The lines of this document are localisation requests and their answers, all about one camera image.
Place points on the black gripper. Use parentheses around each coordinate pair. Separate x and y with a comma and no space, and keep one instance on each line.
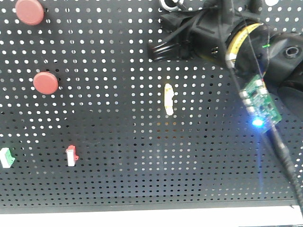
(203,33)

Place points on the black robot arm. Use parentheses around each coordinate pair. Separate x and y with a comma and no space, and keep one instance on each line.
(232,35)

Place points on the lower red push button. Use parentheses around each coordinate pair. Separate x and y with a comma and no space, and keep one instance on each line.
(45,83)

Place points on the red push button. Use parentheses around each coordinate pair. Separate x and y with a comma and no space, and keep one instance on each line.
(45,83)
(30,12)

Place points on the upper red push button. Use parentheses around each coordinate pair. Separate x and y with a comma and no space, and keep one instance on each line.
(30,12)

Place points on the green circuit board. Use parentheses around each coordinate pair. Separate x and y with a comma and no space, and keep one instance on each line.
(259,104)

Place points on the black perforated pegboard panel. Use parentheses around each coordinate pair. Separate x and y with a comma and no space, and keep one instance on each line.
(110,106)

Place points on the white standing desk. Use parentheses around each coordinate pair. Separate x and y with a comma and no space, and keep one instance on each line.
(216,217)

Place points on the yellow toggle switch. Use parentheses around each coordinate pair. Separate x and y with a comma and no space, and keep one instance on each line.
(168,99)

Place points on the white red rocker switch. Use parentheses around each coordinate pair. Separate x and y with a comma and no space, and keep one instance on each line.
(72,157)

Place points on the white green rocker switch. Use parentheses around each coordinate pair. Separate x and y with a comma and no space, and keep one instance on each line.
(6,158)

